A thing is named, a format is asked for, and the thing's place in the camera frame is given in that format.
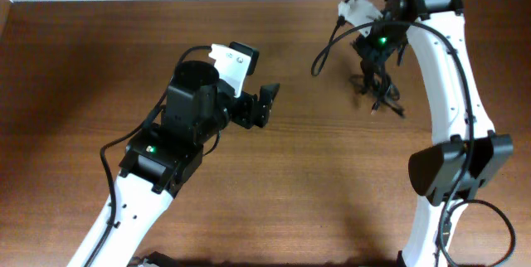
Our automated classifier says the black USB cable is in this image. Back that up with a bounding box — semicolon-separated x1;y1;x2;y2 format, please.
348;57;406;118
358;63;406;117

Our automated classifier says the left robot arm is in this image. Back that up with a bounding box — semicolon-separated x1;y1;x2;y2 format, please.
69;61;280;266

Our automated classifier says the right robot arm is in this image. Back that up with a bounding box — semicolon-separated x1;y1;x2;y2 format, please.
341;0;514;266

